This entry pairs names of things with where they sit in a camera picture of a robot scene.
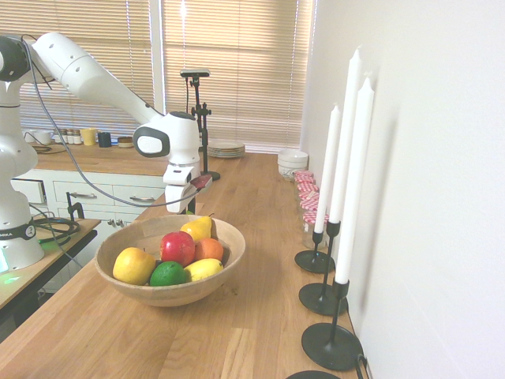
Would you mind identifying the black camera stand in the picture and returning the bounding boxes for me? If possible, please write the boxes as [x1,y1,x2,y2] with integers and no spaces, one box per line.
[185,77,223,182]

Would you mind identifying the red and white wrist camera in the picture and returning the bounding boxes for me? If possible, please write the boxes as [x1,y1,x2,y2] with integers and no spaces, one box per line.
[189,174,215,195]

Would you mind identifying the black candle holder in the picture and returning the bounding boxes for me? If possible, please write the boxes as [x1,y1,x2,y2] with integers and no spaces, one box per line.
[301,277,365,373]
[298,220,350,317]
[294,230,337,275]

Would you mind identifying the wide wooden window blind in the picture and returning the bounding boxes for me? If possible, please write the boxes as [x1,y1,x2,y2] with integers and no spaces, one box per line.
[162,0,315,154]

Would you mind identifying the yellow lemon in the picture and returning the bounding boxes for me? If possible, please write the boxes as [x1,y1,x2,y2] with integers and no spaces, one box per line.
[183,257,225,283]

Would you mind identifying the white kitchen cabinet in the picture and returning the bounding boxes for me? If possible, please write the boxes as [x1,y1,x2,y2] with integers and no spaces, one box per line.
[10,168,170,238]

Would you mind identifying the orange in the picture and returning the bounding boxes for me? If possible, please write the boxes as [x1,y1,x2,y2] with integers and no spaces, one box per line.
[193,237,225,264]

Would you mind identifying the plain white bowl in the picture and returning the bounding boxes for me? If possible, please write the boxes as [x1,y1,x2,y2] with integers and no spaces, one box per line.
[276,148,310,167]

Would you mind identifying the white cup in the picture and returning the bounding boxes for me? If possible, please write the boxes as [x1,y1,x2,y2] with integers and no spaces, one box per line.
[23,129,54,145]

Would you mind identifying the black power cable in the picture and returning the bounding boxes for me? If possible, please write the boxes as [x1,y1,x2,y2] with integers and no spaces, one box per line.
[355,352,371,379]

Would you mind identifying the yellow mug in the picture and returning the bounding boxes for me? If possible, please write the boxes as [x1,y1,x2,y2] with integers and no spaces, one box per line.
[80,126,99,147]

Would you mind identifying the yellow apple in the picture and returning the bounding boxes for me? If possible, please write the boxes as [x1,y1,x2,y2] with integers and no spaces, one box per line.
[112,246,157,287]

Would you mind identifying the green lime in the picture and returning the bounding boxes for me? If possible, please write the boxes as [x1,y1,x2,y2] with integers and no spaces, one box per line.
[149,261,189,287]

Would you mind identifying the spice jar row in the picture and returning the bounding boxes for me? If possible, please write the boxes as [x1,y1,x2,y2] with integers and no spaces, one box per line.
[54,127,83,145]

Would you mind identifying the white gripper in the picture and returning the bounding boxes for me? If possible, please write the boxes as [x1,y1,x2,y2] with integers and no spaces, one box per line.
[163,164,198,216]

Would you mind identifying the red apple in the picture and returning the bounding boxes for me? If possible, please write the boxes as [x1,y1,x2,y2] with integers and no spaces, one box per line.
[159,231,197,269]

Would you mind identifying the yellow pear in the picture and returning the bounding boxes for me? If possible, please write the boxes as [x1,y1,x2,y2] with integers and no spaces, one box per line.
[180,213,216,243]

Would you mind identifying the black round disc with knob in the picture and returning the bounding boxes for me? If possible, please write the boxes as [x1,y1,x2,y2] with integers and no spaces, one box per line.
[285,370,342,379]

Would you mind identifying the black cable bundle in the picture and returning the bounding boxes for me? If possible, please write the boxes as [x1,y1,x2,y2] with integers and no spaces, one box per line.
[30,205,82,258]

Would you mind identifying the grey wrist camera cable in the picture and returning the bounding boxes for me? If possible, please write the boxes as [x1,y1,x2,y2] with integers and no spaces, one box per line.
[21,36,200,207]

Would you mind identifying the white plate stack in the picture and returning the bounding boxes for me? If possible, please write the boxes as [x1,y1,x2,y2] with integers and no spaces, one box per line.
[206,141,247,159]

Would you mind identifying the white patterned bowl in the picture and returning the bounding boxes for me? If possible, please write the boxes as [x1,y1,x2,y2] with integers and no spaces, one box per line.
[277,161,309,182]

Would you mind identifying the black clamp on robot table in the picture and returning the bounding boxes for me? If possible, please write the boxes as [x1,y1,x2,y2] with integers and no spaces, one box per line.
[65,190,85,220]

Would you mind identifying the tallest white taper candle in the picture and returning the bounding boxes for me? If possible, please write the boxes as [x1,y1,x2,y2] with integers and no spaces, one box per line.
[328,44,364,225]

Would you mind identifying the wooden fruit bowl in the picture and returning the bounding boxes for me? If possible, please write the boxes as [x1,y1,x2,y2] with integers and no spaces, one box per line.
[94,214,247,309]

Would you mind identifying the robot mounting table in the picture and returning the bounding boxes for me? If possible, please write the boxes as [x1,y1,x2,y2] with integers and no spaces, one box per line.
[0,217,99,317]

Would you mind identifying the grey camera on floor stand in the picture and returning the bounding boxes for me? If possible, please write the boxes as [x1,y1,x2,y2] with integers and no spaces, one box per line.
[179,68,211,80]

